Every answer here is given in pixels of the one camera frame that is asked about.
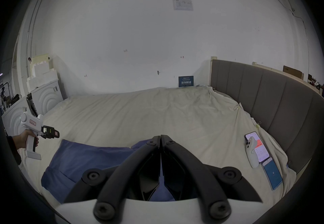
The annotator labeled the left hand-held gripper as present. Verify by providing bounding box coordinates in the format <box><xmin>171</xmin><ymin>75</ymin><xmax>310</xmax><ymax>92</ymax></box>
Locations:
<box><xmin>20</xmin><ymin>112</ymin><xmax>61</xmax><ymax>160</ymax></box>

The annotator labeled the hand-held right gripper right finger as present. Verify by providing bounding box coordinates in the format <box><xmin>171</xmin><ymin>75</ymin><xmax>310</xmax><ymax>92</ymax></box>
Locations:
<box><xmin>161</xmin><ymin>134</ymin><xmax>263</xmax><ymax>221</ymax></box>

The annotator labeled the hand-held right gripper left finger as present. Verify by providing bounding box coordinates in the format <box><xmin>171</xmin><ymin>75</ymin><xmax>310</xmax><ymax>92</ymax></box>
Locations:
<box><xmin>63</xmin><ymin>135</ymin><xmax>161</xmax><ymax>222</ymax></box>

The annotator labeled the dark blue shirt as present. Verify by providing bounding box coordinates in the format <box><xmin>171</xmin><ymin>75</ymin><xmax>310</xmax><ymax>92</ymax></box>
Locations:
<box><xmin>41</xmin><ymin>139</ymin><xmax>198</xmax><ymax>205</ymax></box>

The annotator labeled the person's left forearm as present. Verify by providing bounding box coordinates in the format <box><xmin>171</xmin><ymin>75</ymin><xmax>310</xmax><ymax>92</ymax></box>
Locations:
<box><xmin>6</xmin><ymin>135</ymin><xmax>22</xmax><ymax>166</ymax></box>

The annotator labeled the person's left hand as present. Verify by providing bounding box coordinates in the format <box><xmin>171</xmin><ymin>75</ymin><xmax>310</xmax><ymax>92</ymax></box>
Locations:
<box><xmin>15</xmin><ymin>131</ymin><xmax>39</xmax><ymax>152</ymax></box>

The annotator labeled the white hand controller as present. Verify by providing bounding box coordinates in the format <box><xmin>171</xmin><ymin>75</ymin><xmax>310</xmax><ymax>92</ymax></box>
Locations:
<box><xmin>245</xmin><ymin>137</ymin><xmax>260</xmax><ymax>169</ymax></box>

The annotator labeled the phone with white screen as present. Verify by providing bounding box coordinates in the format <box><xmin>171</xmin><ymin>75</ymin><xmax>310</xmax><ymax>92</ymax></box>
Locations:
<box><xmin>245</xmin><ymin>131</ymin><xmax>270</xmax><ymax>164</ymax></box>

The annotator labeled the phone with blue screen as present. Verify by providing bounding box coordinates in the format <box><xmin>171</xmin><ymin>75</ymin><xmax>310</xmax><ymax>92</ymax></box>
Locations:
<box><xmin>262</xmin><ymin>157</ymin><xmax>284</xmax><ymax>191</ymax></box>

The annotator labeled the bed with beige sheet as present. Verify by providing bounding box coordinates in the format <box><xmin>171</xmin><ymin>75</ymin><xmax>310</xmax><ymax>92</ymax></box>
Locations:
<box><xmin>18</xmin><ymin>86</ymin><xmax>297</xmax><ymax>209</ymax></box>

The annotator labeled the dark blue sign card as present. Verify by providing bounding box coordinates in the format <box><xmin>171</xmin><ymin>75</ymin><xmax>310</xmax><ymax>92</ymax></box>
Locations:
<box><xmin>178</xmin><ymin>76</ymin><xmax>194</xmax><ymax>88</ymax></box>

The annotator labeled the grey padded headboard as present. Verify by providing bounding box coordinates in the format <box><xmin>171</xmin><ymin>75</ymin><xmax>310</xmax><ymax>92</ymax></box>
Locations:
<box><xmin>211</xmin><ymin>59</ymin><xmax>324</xmax><ymax>194</ymax></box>

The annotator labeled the brown carton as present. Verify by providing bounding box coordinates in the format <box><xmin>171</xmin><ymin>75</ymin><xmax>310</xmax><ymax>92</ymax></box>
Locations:
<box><xmin>283</xmin><ymin>65</ymin><xmax>304</xmax><ymax>81</ymax></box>

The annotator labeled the white paper notice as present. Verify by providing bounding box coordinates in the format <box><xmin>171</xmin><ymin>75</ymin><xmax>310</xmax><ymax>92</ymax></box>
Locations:
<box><xmin>173</xmin><ymin>0</ymin><xmax>194</xmax><ymax>11</ymax></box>

